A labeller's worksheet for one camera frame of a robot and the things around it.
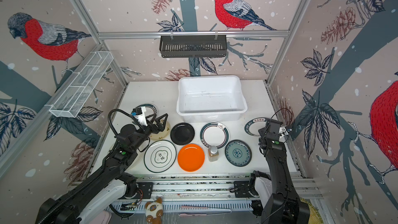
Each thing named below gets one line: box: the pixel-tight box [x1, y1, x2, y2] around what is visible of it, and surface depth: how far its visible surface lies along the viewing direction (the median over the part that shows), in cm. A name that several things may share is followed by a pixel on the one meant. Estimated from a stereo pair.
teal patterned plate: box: [224, 139, 252, 167], surface depth 87 cm
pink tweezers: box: [178, 205, 233, 217], surface depth 71 cm
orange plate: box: [177, 143, 206, 173], surface depth 85 cm
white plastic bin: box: [176, 75, 249, 124], surface depth 108 cm
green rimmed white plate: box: [199, 121, 231, 150], surface depth 95 cm
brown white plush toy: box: [145, 197, 164, 224], surface depth 67 cm
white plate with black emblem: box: [143, 139, 177, 174], surface depth 85 cm
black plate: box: [169, 122, 196, 146], surface depth 94 cm
